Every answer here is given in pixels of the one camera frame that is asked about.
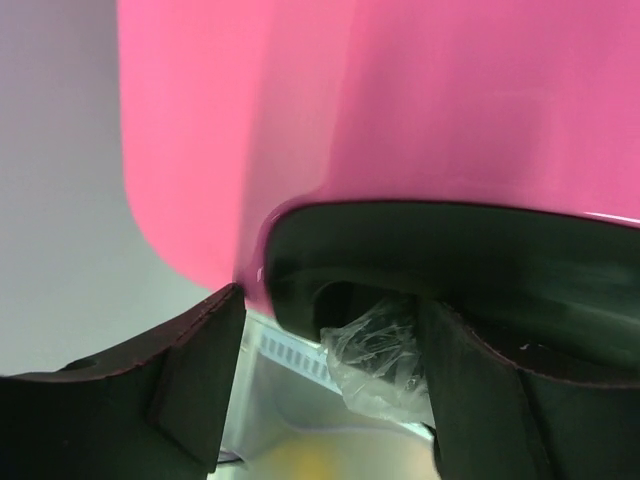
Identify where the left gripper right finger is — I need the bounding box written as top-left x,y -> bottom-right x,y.
417,300 -> 639,479

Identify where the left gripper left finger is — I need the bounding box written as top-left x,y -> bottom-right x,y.
1,284 -> 245,479

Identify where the pink hard-shell suitcase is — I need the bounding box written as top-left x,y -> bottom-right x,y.
115,0 -> 640,426

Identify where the aluminium rail frame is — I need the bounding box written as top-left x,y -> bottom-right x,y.
213,312 -> 437,479

